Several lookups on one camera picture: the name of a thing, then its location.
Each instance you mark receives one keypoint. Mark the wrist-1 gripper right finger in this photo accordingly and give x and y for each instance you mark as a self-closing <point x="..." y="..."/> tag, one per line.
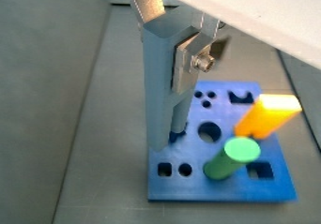
<point x="191" y="62"/>

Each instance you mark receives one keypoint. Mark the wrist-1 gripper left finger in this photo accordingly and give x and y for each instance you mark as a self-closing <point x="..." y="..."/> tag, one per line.
<point x="147" y="10"/>

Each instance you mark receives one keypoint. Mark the light blue square-circle object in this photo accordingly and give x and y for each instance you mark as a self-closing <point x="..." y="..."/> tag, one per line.
<point x="171" y="43"/>

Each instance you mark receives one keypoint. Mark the yellow square peg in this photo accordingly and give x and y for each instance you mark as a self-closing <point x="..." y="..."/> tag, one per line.
<point x="268" y="113"/>

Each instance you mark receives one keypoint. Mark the dark blue star peg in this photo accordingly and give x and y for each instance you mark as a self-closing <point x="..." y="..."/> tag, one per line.
<point x="175" y="136"/>

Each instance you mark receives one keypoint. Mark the green cylinder peg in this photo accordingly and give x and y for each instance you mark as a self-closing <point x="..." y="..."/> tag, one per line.
<point x="239" y="151"/>

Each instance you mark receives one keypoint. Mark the blue foam peg block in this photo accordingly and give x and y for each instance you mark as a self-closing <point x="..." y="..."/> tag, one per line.
<point x="176" y="179"/>

